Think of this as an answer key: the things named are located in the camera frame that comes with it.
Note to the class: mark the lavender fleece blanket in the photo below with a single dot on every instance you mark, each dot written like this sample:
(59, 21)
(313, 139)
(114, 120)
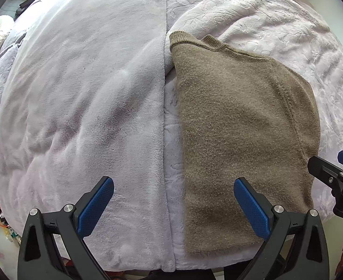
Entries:
(87, 93)

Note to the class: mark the grey quilted headboard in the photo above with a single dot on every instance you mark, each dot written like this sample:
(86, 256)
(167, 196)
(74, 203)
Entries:
(9, 5)

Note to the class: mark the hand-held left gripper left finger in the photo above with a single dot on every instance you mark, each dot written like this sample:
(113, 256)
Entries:
(97, 207)

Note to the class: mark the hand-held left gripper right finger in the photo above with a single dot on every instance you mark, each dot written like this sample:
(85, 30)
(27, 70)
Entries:
(250, 207)

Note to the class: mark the brown knit sweater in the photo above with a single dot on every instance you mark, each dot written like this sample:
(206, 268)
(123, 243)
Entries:
(232, 122)

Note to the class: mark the dark cloth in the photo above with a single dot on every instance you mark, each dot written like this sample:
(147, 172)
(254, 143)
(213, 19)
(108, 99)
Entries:
(28, 3)

